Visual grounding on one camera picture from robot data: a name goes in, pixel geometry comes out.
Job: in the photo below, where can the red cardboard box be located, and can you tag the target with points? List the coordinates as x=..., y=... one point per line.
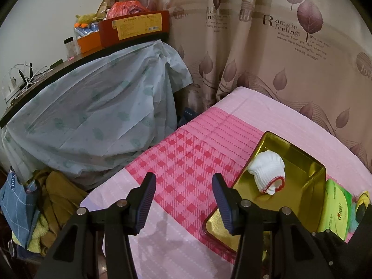
x=133, y=29

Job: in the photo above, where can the blue cans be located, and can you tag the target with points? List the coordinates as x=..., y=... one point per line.
x=85, y=30

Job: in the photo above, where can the gold metal tin box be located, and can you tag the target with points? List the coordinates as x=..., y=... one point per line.
x=302, y=177

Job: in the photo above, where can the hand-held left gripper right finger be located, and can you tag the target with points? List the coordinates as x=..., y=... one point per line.
x=225, y=206

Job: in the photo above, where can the yellow and black plush toy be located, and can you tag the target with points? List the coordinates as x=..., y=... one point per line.
x=365, y=199

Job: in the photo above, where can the orange box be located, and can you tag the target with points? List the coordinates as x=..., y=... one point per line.
x=88, y=43

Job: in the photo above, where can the blue plaid bag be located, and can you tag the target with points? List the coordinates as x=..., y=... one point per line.
x=16, y=206

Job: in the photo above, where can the translucent plastic cover sheet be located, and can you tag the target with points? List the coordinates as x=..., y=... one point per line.
x=101, y=104

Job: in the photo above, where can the red plastic bag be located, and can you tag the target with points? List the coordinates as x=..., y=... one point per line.
x=125, y=8

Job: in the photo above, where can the green and orange plush toy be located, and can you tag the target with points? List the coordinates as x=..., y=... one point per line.
x=85, y=19

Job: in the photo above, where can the beige leaf print curtain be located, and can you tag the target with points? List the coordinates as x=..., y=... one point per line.
x=261, y=64

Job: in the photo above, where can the clear jar with black lid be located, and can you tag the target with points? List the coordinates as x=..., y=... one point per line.
x=70, y=48

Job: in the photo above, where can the pink checked bed sheet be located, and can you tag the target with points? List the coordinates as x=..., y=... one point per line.
x=189, y=162

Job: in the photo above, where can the white device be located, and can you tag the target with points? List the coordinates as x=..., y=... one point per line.
x=8, y=91

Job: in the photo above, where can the white knit glove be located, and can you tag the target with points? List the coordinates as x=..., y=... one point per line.
x=267, y=168

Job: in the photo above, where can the brown cloth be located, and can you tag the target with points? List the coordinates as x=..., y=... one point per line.
x=62, y=200

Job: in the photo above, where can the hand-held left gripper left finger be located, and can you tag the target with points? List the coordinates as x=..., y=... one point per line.
x=142, y=209

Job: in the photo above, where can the green tissue pack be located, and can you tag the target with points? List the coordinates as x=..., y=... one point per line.
x=335, y=206

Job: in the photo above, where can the dark blue bag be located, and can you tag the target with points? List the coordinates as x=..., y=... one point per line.
x=187, y=116

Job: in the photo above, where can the yellow towel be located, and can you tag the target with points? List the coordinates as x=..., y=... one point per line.
x=37, y=235

